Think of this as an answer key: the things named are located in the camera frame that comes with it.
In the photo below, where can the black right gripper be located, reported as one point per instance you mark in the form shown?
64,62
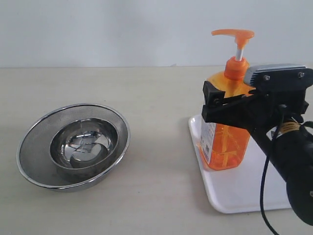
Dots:
257,113

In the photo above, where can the orange pump soap bottle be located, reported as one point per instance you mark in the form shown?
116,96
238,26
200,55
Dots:
223,142

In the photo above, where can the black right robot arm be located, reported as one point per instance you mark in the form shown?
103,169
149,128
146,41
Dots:
291,153

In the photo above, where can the small shiny steel bowl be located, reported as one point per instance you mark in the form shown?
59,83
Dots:
84,148

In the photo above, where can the large steel mesh bowl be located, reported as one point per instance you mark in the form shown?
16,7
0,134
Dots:
33,155

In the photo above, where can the white rectangular plastic tray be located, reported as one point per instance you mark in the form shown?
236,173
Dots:
237,190

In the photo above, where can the silver wrist camera on right gripper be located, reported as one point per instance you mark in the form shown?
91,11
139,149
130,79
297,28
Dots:
273,78

